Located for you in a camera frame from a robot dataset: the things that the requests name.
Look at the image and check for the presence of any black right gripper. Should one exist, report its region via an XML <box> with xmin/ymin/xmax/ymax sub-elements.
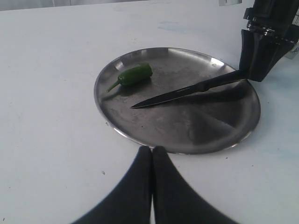
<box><xmin>238</xmin><ymin>0</ymin><xmax>299</xmax><ymax>83</ymax></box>

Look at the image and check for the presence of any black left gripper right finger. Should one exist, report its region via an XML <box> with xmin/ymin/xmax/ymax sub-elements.
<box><xmin>152</xmin><ymin>146</ymin><xmax>236</xmax><ymax>224</ymax></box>

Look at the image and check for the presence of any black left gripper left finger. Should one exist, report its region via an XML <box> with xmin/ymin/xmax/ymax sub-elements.
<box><xmin>74</xmin><ymin>146</ymin><xmax>152</xmax><ymax>224</ymax></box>

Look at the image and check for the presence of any black kitchen knife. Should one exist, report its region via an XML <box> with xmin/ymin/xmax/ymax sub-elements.
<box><xmin>131</xmin><ymin>69</ymin><xmax>248</xmax><ymax>109</ymax></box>

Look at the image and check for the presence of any green jalapeno pepper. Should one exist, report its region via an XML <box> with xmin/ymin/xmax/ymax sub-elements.
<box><xmin>107</xmin><ymin>63</ymin><xmax>153</xmax><ymax>92</ymax></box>

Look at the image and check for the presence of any round stainless steel plate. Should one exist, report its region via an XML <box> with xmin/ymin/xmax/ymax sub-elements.
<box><xmin>94</xmin><ymin>47</ymin><xmax>261</xmax><ymax>154</ymax></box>

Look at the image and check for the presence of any chrome wire utensil holder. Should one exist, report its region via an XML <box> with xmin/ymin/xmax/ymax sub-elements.
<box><xmin>217</xmin><ymin>0</ymin><xmax>299</xmax><ymax>60</ymax></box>

